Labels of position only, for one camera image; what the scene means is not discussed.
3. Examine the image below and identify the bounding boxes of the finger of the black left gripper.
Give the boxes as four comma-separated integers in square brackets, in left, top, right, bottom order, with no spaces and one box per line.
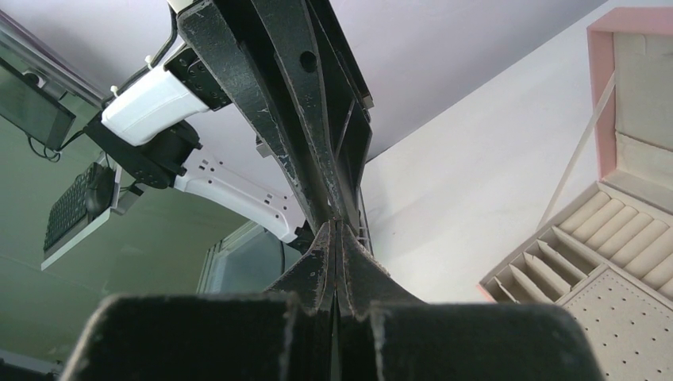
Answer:
[177,1,328,232]
[252,1,373,224]

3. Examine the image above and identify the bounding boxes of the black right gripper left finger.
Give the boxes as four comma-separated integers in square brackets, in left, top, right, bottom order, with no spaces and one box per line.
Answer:
[62,221,335,380]

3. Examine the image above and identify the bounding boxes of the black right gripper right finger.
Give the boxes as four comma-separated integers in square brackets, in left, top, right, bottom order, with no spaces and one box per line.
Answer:
[335,221,602,380]

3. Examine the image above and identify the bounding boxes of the pink jewelry box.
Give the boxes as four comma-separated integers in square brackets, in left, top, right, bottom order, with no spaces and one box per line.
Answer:
[479,6,672,380]

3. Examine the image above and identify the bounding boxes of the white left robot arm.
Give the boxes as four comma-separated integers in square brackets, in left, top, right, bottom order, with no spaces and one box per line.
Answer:
[84,1,373,250]

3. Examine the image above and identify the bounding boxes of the black computer keyboard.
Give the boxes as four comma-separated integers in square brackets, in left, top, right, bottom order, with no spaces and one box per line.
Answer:
[40,162,121,271]

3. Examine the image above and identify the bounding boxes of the black wall monitor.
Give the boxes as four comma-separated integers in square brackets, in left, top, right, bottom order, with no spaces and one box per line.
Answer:
[1,60,75,151]

